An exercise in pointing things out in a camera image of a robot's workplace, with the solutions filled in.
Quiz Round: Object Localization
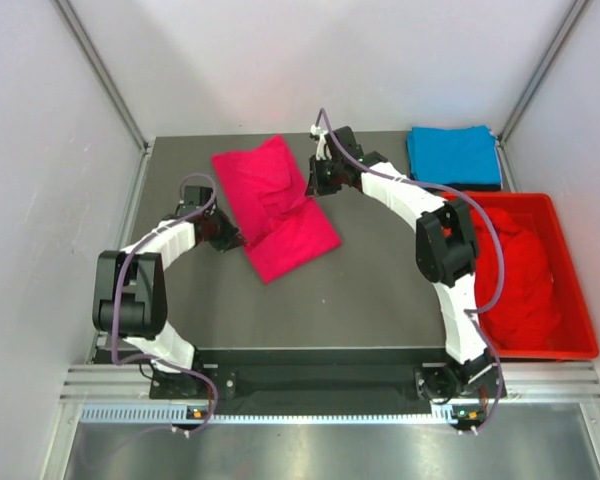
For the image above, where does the pink t shirt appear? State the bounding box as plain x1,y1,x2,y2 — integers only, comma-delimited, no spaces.
211,135,341,284

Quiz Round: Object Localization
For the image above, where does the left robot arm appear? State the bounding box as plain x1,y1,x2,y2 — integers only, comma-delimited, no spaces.
92,185,246,399

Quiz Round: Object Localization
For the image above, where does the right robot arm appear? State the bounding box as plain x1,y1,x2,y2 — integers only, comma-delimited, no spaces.
306,125,494,397

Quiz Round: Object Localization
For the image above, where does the red t shirts pile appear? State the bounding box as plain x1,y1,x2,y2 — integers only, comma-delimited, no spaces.
480,208,562,351

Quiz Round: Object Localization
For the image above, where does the folded blue t shirt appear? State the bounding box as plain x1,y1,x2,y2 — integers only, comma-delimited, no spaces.
406,126,502,185

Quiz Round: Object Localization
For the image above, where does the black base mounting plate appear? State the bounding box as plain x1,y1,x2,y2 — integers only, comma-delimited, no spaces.
149,347,506,414

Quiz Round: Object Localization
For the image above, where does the red plastic bin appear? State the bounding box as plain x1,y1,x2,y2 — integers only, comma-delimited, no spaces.
469,192,599,361

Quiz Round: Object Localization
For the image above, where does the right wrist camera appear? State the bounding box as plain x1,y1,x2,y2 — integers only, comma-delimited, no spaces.
309,125,331,161

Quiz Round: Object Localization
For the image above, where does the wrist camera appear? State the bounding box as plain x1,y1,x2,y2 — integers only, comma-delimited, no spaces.
309,125,331,161
177,185,216,216

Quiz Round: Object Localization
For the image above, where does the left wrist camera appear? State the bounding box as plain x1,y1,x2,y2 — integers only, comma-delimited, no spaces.
177,185,216,216

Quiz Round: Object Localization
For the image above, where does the right aluminium frame post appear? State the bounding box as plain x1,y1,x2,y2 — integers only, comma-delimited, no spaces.
498,0,592,144

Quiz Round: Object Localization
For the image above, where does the aluminium frame post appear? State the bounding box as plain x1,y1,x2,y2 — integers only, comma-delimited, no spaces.
498,0,592,144
49,0,150,154

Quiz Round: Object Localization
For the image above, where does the aluminium front rail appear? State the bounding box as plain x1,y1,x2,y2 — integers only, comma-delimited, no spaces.
60,362,600,403

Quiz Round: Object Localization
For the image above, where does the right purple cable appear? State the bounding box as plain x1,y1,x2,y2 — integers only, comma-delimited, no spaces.
315,107,506,434

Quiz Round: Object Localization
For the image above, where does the grey slotted cable duct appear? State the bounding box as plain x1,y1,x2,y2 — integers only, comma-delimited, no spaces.
80,404,480,426

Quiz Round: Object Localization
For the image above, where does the left aluminium frame post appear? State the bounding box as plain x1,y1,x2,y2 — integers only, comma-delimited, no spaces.
49,0,150,154

